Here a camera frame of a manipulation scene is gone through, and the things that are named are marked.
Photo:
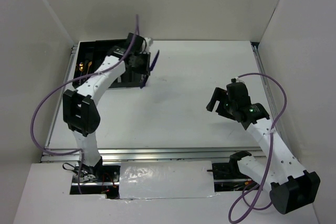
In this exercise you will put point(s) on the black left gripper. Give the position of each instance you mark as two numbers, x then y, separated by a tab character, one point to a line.
145	70

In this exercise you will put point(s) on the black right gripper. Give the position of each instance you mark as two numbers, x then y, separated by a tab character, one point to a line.
221	95

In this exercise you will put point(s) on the dark blue serrated knife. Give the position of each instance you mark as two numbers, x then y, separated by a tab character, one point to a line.
143	83

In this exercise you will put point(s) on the gold ornate spoon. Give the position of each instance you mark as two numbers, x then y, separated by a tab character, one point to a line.
88	67

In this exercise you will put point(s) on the rainbow iridescent ornate spoon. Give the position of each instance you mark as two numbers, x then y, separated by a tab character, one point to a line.
79	69

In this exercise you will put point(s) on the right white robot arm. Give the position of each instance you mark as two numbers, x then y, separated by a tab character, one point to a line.
288	183

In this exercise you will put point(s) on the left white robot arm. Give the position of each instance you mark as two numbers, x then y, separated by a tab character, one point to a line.
102	65

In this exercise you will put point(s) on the black cutlery organizer tray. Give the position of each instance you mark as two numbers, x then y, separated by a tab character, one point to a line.
96	51

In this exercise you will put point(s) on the white foil-edged front panel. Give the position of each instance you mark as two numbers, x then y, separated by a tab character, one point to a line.
167	180

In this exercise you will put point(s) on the aluminium right side rail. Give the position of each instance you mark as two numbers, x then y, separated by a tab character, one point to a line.
267	88

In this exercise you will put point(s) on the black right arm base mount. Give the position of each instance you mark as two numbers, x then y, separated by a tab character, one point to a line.
229	170

